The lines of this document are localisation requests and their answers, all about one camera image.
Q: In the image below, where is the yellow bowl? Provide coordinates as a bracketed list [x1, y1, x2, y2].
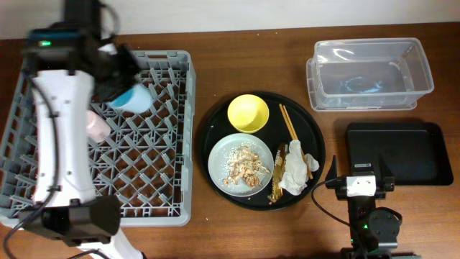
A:
[227, 94, 270, 134]

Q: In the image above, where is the wooden chopstick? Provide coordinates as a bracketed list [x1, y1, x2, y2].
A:
[282, 104, 314, 180]
[279, 104, 313, 180]

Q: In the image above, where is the round black serving tray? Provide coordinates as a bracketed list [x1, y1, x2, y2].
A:
[196, 92, 326, 211]

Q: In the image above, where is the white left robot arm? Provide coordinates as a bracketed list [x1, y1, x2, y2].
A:
[17, 0, 142, 258]

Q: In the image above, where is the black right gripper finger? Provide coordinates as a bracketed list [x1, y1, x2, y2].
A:
[325, 155, 338, 183]
[378, 155, 395, 182]

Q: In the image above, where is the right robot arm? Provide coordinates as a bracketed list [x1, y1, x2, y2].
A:
[326, 160, 421, 259]

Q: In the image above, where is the food scraps and rice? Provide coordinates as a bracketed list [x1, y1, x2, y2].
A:
[222, 145, 271, 188]

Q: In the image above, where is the black rectangular tray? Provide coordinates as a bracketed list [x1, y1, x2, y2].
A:
[346, 122, 454, 186]

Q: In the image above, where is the grey dishwasher rack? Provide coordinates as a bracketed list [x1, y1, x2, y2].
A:
[1, 50, 196, 227]

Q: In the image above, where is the white napkin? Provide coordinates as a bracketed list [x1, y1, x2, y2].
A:
[278, 140, 319, 196]

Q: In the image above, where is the grey plate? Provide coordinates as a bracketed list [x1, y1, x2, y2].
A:
[207, 133, 275, 197]

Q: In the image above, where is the black cable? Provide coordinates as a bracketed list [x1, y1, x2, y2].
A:
[310, 178, 355, 231]

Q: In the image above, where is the clear plastic bin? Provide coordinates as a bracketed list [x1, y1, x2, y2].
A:
[306, 37, 434, 112]

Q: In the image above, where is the gold foil wrapper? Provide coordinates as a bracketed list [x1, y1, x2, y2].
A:
[267, 143, 288, 205]

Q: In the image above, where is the pink cup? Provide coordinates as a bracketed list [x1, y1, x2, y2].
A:
[86, 110, 111, 143]

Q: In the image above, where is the light blue cup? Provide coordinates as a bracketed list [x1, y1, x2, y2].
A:
[108, 83, 153, 114]

